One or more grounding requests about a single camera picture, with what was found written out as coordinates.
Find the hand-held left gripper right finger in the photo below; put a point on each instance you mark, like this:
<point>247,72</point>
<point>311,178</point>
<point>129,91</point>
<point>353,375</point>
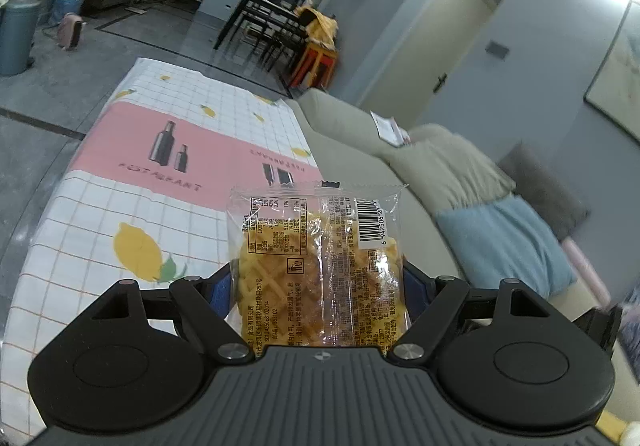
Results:
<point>417,291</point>

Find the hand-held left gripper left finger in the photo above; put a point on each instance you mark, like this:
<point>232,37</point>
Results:
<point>220,291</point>

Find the clear waffle crisps packet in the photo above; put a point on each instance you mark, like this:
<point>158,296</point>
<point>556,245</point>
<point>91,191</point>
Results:
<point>310,266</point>

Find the light blue cushion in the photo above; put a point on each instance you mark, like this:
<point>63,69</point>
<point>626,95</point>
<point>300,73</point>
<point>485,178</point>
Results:
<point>505,246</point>

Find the printed checked tablecloth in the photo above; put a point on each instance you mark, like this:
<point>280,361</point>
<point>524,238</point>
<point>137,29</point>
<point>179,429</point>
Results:
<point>150,206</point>

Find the beige cushion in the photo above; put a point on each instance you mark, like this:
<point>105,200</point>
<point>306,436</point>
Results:
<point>450,166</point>

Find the grey cushion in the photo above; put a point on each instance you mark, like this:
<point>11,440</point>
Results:
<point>545,191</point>

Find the beige sofa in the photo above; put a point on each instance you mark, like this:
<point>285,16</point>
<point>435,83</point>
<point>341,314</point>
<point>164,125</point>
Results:
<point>340,146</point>

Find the white paper sheet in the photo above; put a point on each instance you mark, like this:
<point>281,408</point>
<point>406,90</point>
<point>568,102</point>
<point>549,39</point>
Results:
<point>390,128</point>

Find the orange stool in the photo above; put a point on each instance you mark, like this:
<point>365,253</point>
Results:
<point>312,66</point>

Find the beige room door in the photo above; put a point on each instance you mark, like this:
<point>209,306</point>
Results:
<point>425,41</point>

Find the black dining chair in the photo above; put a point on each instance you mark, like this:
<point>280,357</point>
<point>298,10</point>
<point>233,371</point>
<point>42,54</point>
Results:
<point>287,43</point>
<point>257,28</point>

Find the yellow cloth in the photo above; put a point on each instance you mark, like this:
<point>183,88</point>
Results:
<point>320,28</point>

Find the pink space heater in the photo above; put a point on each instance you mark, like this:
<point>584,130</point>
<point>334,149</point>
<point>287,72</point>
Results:
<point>70,32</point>

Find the grey-blue trash bin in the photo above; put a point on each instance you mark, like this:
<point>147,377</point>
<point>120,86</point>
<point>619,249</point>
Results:
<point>17,36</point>

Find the grey wall switch plate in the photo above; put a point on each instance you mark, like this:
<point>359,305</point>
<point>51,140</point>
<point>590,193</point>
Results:
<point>496,49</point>

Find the large framed wall painting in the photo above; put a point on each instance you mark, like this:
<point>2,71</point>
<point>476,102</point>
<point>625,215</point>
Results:
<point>620,76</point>

